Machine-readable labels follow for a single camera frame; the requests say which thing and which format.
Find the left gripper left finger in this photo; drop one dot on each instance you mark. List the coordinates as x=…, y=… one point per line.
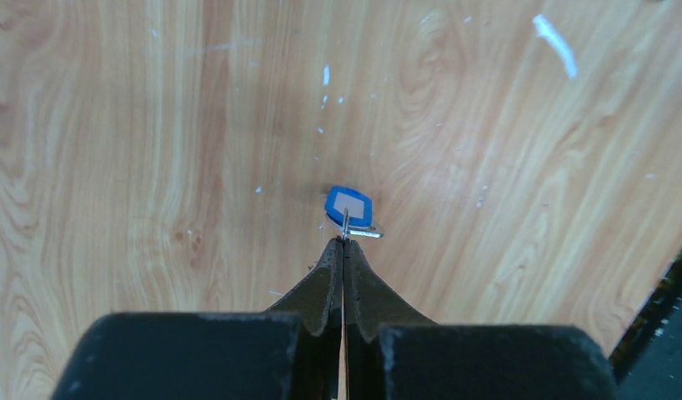
x=288, y=351

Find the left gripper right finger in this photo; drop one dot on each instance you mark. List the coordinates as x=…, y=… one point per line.
x=395, y=352

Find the blue tag key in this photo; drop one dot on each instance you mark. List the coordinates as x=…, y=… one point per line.
x=352, y=212

